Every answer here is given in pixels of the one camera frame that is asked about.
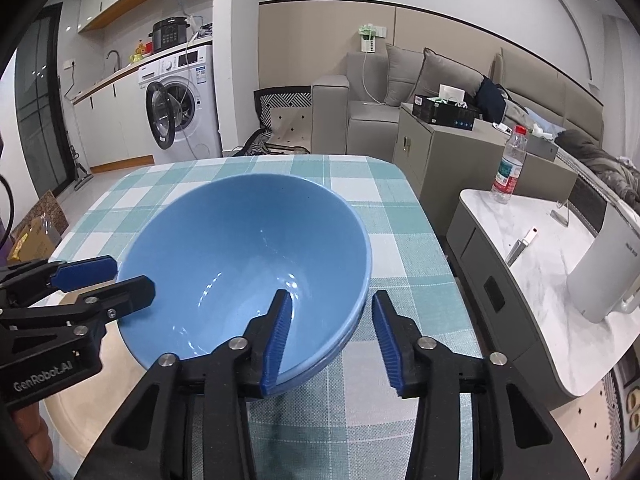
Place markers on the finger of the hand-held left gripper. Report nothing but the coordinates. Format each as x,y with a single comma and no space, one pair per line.
85,272
125,295

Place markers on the black pressure cooker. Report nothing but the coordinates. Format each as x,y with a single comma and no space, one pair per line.
169,35

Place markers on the black box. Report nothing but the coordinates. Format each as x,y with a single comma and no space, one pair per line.
442,112

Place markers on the clear water bottle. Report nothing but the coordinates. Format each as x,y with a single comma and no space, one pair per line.
509,170

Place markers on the teal checked tablecloth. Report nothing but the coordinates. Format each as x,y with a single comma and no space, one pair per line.
380,200

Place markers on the marble side table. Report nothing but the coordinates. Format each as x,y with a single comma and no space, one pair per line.
540,280

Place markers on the dark glass door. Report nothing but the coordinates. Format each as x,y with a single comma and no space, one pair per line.
42,100

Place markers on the beige cabinet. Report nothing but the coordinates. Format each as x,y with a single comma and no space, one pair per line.
450,170

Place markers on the clear acrylic stand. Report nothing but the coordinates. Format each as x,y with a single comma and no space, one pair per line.
562,215

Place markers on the cardboard box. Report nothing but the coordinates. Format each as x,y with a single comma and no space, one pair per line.
35,237

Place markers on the person's left hand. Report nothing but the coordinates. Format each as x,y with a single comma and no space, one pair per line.
32,430

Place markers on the floor mop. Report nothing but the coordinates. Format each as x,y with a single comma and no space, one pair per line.
82,177

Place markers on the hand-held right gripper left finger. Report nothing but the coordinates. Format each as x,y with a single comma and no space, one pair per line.
277,340

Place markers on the wall socket with charger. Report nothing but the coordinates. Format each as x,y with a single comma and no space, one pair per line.
371,37

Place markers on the grey blanket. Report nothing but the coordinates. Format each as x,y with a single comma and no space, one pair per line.
600,160

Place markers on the light blue bowl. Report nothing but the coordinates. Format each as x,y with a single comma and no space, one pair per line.
225,260

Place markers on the white base cabinets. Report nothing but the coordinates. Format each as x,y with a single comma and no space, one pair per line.
120,125

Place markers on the white tabletop appliance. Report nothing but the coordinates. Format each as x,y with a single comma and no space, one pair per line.
600,270

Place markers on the yellow bottle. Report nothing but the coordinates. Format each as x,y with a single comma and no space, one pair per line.
140,54

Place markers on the black garment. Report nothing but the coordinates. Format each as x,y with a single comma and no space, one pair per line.
490,100

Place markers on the white pen-shaped tool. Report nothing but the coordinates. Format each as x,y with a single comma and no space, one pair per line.
520,246

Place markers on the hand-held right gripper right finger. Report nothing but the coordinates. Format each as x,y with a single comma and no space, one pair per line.
387,345

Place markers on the grey sofa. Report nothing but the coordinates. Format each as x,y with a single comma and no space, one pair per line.
330,115

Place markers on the kitchen faucet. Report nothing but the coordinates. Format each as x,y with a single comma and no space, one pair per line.
114,57

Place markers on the white washing machine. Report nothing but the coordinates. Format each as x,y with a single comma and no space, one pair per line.
200,110

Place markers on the black white patterned bag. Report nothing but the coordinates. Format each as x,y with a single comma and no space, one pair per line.
285,120

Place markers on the small white box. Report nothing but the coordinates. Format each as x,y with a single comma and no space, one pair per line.
451,93

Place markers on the cream plate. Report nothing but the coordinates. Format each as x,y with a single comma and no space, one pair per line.
120,375

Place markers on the grey cushion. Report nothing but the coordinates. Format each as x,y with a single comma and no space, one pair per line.
402,75
447,77

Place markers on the patterned floor rug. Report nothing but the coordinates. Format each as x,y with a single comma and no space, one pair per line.
622,410

